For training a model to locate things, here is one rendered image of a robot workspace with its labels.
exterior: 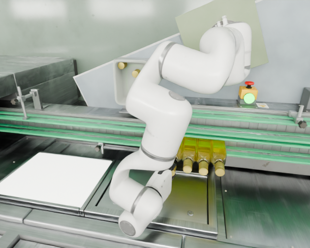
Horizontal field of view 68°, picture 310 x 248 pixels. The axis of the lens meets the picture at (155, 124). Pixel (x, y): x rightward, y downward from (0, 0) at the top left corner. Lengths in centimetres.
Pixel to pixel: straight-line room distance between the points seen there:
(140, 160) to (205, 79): 22
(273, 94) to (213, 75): 76
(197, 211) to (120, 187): 38
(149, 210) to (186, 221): 28
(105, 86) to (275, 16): 85
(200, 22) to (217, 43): 55
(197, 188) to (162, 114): 59
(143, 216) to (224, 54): 41
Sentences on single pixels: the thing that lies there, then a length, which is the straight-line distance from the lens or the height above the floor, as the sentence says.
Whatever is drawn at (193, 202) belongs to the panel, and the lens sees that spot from 92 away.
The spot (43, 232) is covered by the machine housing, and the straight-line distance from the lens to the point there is 93.
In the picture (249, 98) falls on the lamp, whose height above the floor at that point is 85.
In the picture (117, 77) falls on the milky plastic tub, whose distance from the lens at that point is 116.
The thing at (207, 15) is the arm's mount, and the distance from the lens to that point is 106.
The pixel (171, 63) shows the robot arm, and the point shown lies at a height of 138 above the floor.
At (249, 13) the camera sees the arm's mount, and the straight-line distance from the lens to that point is 108.
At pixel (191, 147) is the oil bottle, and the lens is 95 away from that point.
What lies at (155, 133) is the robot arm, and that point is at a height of 147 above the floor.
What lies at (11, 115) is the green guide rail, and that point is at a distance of 143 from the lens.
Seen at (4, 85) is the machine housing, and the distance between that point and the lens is 152.
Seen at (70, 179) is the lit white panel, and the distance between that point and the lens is 107.
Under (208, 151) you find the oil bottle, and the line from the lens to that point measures 94.
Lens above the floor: 188
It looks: 64 degrees down
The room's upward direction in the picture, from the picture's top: 153 degrees counter-clockwise
